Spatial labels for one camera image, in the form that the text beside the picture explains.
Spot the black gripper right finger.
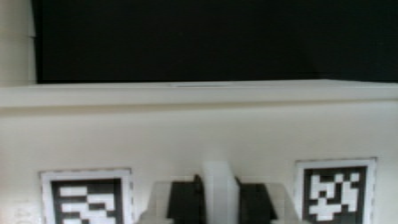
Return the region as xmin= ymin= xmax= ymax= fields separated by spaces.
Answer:
xmin=237 ymin=181 xmax=278 ymax=224

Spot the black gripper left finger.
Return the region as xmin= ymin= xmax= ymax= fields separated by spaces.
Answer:
xmin=168 ymin=175 xmax=207 ymax=224

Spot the white door panel with knob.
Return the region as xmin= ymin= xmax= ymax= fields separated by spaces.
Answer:
xmin=0 ymin=102 xmax=398 ymax=224

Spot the white cabinet body box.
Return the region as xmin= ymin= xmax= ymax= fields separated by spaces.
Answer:
xmin=0 ymin=80 xmax=398 ymax=109

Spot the white L-shaped fence frame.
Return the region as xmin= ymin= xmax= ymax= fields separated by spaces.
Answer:
xmin=0 ymin=0 xmax=36 ymax=87

